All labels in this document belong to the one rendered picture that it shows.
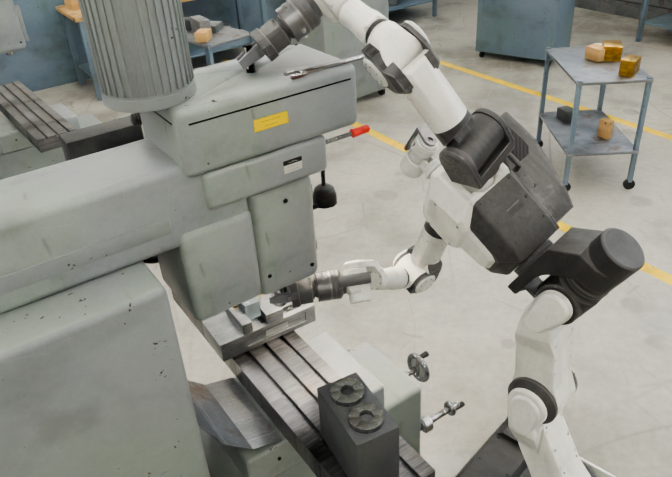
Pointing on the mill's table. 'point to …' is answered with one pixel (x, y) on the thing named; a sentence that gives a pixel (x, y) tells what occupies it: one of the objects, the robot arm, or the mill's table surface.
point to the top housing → (254, 110)
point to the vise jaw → (269, 309)
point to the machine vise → (252, 329)
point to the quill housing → (284, 234)
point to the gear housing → (264, 172)
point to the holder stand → (358, 429)
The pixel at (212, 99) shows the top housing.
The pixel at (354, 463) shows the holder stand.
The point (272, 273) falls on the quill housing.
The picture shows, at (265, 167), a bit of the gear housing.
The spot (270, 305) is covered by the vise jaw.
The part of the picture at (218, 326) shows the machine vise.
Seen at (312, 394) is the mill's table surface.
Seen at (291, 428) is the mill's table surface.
